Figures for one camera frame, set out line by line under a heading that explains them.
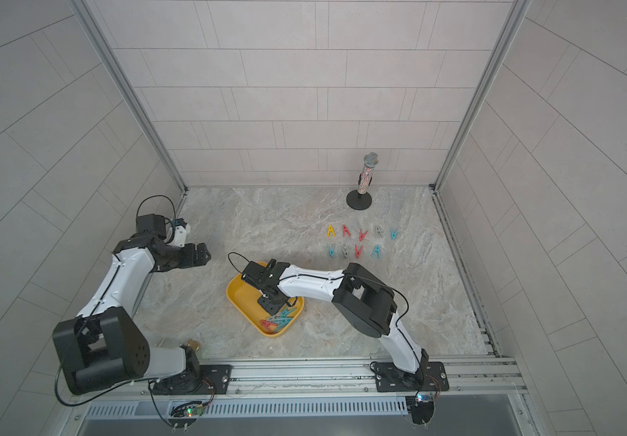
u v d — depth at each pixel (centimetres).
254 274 68
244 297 87
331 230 102
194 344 75
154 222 66
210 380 70
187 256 73
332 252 96
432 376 68
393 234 101
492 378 72
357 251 97
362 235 102
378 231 102
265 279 64
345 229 102
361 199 112
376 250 96
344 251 96
